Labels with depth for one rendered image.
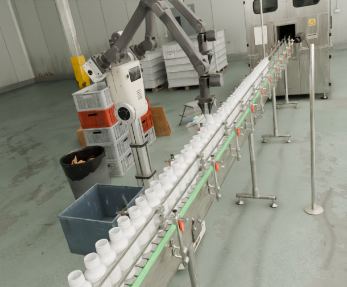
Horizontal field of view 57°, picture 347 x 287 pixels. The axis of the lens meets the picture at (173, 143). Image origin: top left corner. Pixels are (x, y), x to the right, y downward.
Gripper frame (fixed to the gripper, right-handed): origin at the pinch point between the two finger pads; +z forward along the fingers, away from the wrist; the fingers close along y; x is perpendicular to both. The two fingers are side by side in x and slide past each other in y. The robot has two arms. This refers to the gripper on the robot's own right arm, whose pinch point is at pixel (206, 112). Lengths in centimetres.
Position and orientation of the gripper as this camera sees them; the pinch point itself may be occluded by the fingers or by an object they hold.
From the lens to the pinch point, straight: 179.4
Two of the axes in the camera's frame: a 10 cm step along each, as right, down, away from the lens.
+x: 3.9, -4.0, 8.3
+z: 1.3, 9.2, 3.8
